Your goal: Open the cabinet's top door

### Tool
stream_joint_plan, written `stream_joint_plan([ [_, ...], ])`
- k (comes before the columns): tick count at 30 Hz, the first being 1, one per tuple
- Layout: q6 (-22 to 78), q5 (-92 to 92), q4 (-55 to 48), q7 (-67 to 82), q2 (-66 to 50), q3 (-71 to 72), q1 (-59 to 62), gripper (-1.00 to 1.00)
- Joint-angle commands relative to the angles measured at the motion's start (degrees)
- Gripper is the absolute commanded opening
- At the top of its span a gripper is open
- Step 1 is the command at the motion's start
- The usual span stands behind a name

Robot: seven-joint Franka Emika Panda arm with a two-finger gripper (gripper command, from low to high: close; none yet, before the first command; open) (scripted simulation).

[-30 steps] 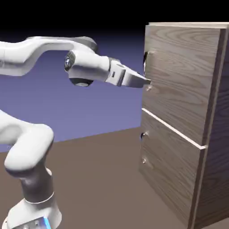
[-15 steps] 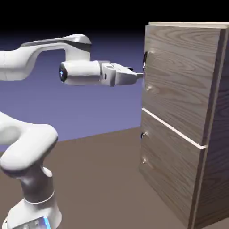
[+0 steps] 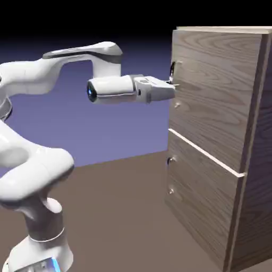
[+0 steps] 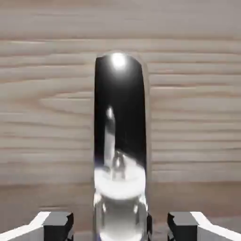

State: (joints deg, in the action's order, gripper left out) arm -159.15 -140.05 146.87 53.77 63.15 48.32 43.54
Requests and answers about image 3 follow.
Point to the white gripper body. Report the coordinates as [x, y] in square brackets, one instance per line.
[162, 90]

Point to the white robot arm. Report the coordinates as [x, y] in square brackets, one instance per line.
[31, 74]

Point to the large wood cabinet door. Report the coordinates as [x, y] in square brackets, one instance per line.
[210, 95]

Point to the small wood cabinet door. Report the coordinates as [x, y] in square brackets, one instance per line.
[201, 191]

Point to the light wood cabinet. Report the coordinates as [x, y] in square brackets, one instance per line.
[257, 148]

